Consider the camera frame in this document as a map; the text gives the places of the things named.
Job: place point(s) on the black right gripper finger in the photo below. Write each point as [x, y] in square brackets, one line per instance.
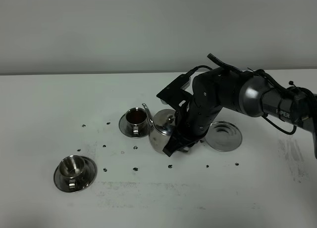
[178, 141]

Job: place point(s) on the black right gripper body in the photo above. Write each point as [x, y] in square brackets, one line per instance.
[193, 121]

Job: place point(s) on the stainless steel teapot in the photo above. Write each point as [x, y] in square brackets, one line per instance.
[162, 125]

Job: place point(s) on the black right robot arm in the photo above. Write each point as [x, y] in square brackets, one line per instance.
[197, 100]

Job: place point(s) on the teapot steel saucer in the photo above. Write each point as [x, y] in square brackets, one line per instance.
[223, 136]

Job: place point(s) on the far steel teacup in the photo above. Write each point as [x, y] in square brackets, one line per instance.
[136, 120]

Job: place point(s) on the steel teacup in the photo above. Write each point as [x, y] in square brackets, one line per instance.
[136, 120]
[72, 169]

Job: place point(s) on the far steel saucer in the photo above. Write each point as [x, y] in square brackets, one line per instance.
[123, 128]

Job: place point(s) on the near steel saucer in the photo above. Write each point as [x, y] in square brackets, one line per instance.
[87, 179]

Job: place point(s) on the near steel teacup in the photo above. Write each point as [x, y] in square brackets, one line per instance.
[72, 169]

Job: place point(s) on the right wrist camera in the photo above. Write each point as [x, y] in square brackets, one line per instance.
[175, 93]

